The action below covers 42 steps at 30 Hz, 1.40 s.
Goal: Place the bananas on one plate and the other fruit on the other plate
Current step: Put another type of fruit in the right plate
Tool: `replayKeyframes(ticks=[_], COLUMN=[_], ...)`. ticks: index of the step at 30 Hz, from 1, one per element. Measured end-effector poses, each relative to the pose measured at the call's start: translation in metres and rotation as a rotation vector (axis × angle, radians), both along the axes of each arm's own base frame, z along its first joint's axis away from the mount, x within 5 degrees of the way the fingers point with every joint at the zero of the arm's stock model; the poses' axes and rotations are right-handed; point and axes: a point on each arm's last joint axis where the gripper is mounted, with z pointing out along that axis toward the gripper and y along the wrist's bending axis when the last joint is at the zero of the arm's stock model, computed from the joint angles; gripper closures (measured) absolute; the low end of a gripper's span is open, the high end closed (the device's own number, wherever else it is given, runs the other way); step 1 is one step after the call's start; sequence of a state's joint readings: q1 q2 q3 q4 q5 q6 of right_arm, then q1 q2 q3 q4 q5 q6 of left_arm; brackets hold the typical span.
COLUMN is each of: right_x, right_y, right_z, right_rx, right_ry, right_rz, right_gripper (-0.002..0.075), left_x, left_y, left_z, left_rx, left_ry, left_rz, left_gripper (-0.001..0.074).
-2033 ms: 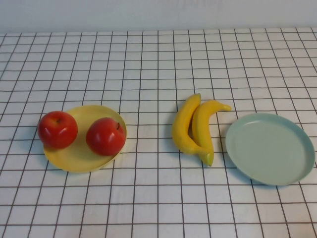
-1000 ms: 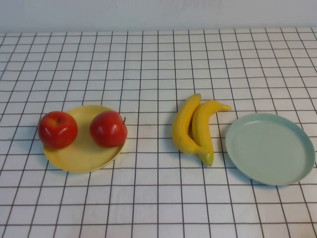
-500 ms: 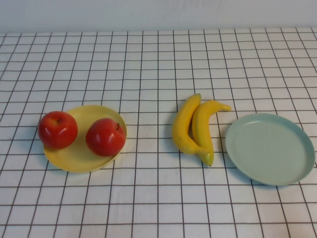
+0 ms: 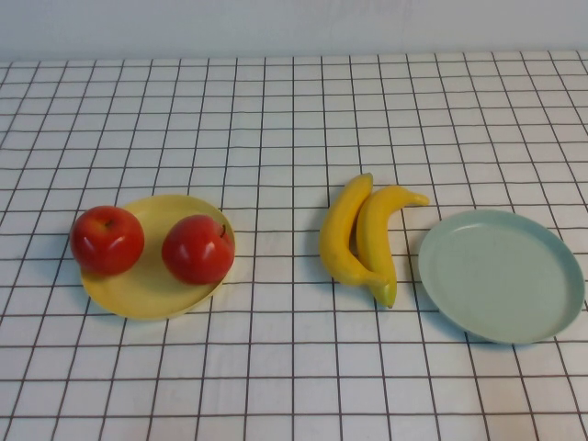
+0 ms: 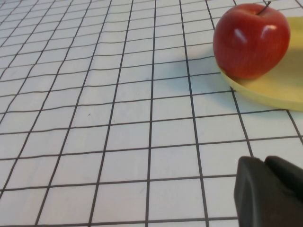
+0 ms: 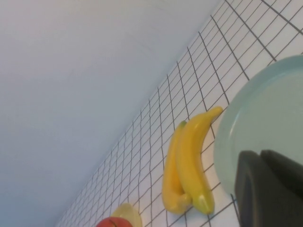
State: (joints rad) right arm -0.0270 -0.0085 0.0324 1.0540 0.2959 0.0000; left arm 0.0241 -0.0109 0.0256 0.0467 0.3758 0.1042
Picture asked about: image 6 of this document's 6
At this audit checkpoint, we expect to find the yellow round plate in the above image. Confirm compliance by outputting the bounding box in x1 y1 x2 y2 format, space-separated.
110 202 143 227

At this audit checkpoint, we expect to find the red apple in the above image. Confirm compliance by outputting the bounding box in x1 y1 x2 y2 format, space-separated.
96 217 133 227

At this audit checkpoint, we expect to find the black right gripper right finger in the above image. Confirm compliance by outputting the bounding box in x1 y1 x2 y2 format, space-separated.
259 149 303 196

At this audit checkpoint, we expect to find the pale green round plate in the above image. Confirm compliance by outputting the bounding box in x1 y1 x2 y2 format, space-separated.
213 54 303 197

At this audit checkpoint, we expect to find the yellow banana with green tip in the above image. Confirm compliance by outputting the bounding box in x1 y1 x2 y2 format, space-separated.
162 120 192 215

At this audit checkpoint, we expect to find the white grid tablecloth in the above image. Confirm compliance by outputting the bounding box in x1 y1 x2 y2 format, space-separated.
55 0 303 227

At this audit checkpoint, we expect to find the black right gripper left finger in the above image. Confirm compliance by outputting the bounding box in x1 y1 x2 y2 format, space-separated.
233 149 303 227

